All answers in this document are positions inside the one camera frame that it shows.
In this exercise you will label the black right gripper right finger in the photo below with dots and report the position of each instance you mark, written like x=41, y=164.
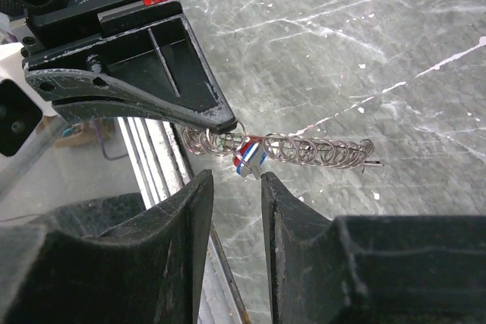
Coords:
x=370, y=268

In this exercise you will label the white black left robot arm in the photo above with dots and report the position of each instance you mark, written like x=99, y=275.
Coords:
x=92, y=59

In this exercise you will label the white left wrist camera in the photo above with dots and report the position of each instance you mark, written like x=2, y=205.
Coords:
x=22, y=109

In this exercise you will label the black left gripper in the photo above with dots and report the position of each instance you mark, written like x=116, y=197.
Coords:
x=150, y=65

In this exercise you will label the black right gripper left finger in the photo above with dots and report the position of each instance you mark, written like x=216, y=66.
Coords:
x=110, y=260

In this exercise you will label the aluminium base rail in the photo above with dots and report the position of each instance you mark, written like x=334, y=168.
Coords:
x=161, y=169

